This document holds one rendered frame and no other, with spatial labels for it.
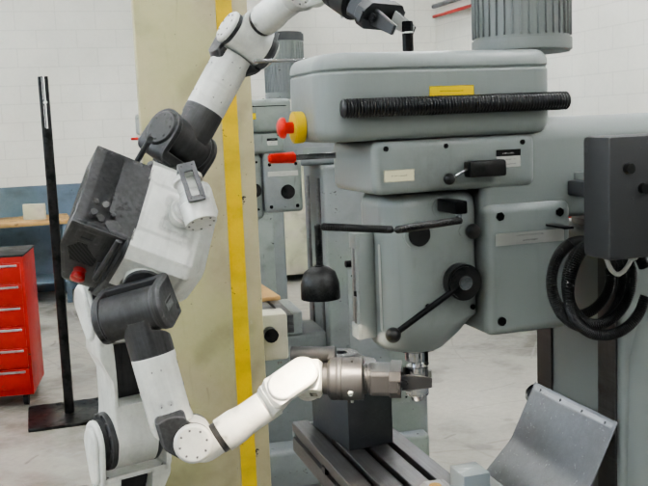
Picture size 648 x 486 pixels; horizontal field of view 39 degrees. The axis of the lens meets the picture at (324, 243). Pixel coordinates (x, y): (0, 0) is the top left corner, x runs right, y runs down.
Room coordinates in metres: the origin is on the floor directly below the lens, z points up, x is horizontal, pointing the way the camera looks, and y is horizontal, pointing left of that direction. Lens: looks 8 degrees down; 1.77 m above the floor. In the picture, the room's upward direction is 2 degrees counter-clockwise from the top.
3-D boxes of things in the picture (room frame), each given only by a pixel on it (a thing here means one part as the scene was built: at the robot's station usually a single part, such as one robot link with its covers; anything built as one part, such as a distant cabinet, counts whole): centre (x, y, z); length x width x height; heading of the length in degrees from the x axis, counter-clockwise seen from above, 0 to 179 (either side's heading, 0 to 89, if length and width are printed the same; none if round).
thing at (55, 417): (5.59, 1.65, 1.06); 0.50 x 0.50 x 2.11; 17
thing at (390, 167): (1.83, -0.22, 1.68); 0.34 x 0.24 x 0.10; 107
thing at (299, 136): (1.75, 0.04, 1.76); 0.06 x 0.02 x 0.06; 17
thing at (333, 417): (2.22, -0.05, 1.09); 0.22 x 0.12 x 0.20; 24
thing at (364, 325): (1.78, -0.07, 1.45); 0.04 x 0.04 x 0.21; 17
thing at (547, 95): (1.69, -0.26, 1.79); 0.45 x 0.04 x 0.04; 107
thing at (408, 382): (1.78, -0.17, 1.24); 0.06 x 0.02 x 0.03; 84
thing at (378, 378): (1.83, -0.09, 1.24); 0.13 x 0.12 x 0.10; 174
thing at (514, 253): (1.87, -0.37, 1.47); 0.24 x 0.19 x 0.26; 17
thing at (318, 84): (1.82, -0.19, 1.81); 0.47 x 0.26 x 0.16; 107
